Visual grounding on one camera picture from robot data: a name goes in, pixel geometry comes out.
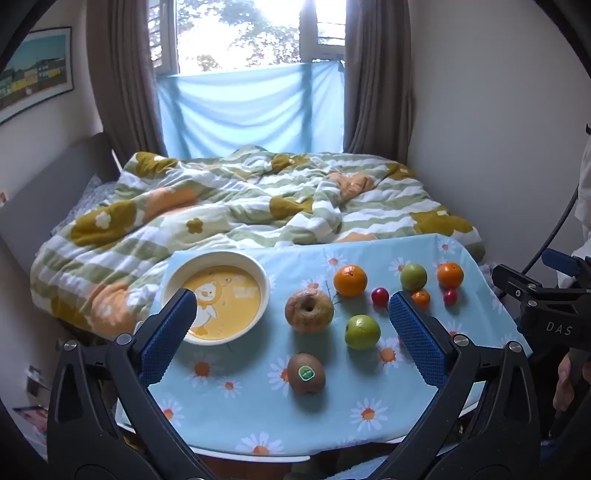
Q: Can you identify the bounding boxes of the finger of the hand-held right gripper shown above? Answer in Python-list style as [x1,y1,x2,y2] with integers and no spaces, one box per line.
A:
[542,248,591,278]
[492,264,544,302]

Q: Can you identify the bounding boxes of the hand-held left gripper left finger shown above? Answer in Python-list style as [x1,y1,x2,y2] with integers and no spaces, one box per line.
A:
[46,288,218,480]

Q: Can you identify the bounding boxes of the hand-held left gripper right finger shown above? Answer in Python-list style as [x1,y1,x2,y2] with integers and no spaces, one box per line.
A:
[369,292,541,480]

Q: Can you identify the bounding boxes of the large green apple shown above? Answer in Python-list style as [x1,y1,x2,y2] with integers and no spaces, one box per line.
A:
[345,315,382,350]

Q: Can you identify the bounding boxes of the medium orange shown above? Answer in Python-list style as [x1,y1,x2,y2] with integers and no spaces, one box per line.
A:
[437,261,464,289]

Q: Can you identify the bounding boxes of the small green apple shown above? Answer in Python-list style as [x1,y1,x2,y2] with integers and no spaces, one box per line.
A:
[400,263,428,291]

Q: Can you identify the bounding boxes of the white bowl with duck print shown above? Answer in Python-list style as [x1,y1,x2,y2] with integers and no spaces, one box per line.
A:
[161,250,271,346]

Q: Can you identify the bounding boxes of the wrinkled brown apple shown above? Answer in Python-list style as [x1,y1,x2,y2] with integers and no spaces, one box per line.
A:
[284,289,334,334]

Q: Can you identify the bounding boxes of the brown kiwi with green sticker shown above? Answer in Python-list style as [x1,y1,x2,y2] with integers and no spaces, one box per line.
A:
[287,353,327,396]

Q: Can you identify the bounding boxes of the person's right hand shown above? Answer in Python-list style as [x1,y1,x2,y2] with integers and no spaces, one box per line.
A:
[555,354,577,412]

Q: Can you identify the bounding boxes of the person's white clothing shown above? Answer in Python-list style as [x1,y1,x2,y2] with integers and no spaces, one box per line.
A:
[556,136,591,289]

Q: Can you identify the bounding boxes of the large orange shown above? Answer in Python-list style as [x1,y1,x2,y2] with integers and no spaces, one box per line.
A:
[333,264,368,297]

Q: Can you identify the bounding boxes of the blue daisy print tablecloth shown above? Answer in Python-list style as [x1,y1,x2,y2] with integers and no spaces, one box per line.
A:
[115,233,534,457]

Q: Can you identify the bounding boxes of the green striped flower blanket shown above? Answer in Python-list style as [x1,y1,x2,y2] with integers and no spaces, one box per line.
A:
[30,144,486,337]

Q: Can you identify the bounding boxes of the printed papers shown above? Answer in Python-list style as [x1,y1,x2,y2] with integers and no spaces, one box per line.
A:
[11,364,52,460]

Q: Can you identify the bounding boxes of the grey patterned bed sheet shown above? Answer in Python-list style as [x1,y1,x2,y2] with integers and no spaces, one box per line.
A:
[60,173,122,224]

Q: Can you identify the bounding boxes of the grey bed headboard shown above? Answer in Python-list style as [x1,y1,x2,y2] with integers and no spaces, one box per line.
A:
[0,131,123,266]

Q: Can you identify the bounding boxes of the light blue window cloth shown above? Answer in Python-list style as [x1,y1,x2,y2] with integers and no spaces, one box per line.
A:
[157,61,346,160]

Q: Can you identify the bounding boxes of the brown curtain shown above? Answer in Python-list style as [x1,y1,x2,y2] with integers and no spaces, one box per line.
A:
[85,0,169,167]
[344,0,414,164]

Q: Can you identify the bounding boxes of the window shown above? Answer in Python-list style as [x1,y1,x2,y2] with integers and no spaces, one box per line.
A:
[150,0,347,77]

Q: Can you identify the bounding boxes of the black cable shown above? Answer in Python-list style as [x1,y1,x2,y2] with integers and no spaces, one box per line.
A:
[522,182,583,278]

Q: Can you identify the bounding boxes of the framed wall poster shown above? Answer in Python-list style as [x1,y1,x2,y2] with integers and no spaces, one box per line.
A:
[0,26,74,125]

